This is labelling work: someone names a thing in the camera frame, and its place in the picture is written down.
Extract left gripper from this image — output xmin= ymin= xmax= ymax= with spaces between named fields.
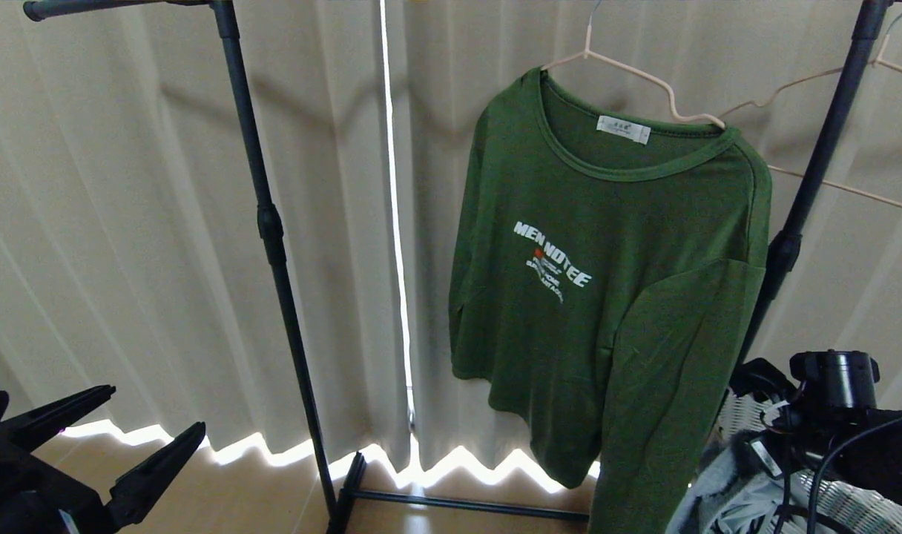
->
xmin=0 ymin=384 xmax=207 ymax=534

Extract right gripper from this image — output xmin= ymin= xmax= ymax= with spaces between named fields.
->
xmin=733 ymin=415 xmax=823 ymax=483

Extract pale grey shorts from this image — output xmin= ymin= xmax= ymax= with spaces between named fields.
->
xmin=666 ymin=438 xmax=800 ymax=534

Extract green long-sleeved shirt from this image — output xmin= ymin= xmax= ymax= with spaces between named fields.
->
xmin=449 ymin=68 xmax=773 ymax=534

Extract pink clothes hanger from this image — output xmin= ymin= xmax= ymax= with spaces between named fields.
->
xmin=541 ymin=0 xmax=726 ymax=131
xmin=718 ymin=0 xmax=902 ymax=217

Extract white laundry basket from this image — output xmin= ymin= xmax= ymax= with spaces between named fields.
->
xmin=707 ymin=389 xmax=902 ymax=534

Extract black clothes rack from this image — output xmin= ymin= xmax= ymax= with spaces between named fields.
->
xmin=22 ymin=0 xmax=902 ymax=534

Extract beige curtain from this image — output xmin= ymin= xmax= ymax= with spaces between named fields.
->
xmin=0 ymin=0 xmax=902 ymax=494

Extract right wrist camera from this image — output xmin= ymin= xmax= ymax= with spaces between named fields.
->
xmin=729 ymin=358 xmax=797 ymax=405

